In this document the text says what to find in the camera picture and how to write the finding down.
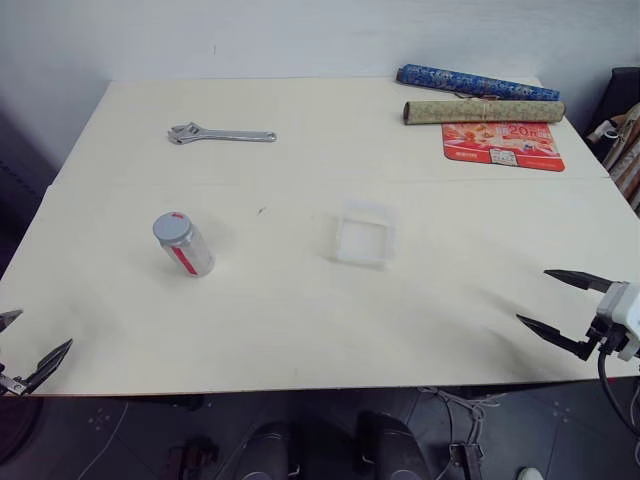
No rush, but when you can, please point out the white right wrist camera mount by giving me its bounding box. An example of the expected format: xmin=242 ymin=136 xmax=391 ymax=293
xmin=596 ymin=280 xmax=640 ymax=362

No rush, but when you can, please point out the translucent white square container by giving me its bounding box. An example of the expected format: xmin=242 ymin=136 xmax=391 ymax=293
xmin=333 ymin=198 xmax=400 ymax=271

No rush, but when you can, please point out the blue patterned rolled scroll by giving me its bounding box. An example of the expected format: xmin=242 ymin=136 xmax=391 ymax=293
xmin=396 ymin=63 xmax=562 ymax=103

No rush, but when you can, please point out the silver adjustable wrench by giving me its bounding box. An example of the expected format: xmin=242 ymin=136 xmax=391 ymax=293
xmin=167 ymin=124 xmax=278 ymax=148

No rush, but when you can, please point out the white bottle with red label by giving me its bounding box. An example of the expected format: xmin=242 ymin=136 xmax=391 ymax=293
xmin=158 ymin=230 xmax=217 ymax=278

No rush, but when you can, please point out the white cable bundle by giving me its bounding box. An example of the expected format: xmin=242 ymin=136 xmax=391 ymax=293
xmin=416 ymin=385 xmax=507 ymax=454

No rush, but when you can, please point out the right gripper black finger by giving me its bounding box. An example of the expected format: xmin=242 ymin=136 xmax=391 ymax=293
xmin=543 ymin=269 xmax=614 ymax=296
xmin=516 ymin=314 xmax=601 ymax=362

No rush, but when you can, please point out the beige patterned bag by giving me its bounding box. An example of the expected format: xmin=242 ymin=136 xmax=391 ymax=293
xmin=586 ymin=102 xmax=640 ymax=217

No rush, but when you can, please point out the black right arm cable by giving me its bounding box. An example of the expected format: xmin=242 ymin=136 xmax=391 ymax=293
xmin=597 ymin=348 xmax=640 ymax=444

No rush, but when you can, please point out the tan patterned rolled scroll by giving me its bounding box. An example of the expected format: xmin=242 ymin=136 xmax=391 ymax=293
xmin=402 ymin=98 xmax=569 ymax=127

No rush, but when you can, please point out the red printed packet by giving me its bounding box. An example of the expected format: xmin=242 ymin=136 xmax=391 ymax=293
xmin=440 ymin=121 xmax=569 ymax=174

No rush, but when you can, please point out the dark rounded shape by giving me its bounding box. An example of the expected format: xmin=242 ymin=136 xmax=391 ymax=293
xmin=353 ymin=410 xmax=434 ymax=480

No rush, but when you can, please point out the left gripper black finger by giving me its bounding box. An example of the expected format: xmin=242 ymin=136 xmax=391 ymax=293
xmin=0 ymin=309 xmax=25 ymax=335
xmin=19 ymin=338 xmax=74 ymax=391

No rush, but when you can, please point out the black chair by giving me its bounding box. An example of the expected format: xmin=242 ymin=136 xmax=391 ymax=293
xmin=584 ymin=66 xmax=640 ymax=151

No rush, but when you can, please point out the black floor bracket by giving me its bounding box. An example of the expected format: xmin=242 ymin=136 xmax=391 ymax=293
xmin=448 ymin=441 xmax=487 ymax=480

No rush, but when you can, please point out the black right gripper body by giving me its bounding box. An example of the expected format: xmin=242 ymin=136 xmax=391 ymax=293
xmin=588 ymin=313 xmax=627 ymax=358

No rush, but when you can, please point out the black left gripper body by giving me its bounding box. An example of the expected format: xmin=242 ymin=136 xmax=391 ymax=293
xmin=0 ymin=362 xmax=32 ymax=399

